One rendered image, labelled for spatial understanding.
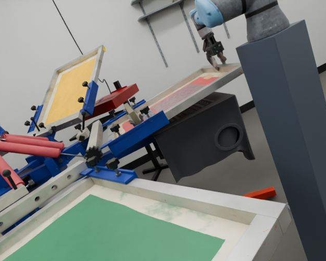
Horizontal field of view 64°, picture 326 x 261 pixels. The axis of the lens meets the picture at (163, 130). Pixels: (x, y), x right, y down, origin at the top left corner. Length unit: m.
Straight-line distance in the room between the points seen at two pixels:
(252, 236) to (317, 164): 0.76
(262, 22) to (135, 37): 2.62
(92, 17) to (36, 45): 0.74
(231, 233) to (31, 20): 3.36
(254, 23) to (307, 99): 0.34
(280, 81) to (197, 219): 0.62
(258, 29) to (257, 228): 0.73
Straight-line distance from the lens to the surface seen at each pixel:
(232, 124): 1.43
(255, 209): 0.52
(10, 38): 3.65
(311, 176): 1.20
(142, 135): 1.21
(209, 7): 1.00
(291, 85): 1.03
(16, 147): 1.50
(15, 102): 3.64
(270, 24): 1.04
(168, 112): 1.22
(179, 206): 0.67
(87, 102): 1.92
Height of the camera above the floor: 1.31
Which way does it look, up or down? 16 degrees down
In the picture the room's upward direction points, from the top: 25 degrees counter-clockwise
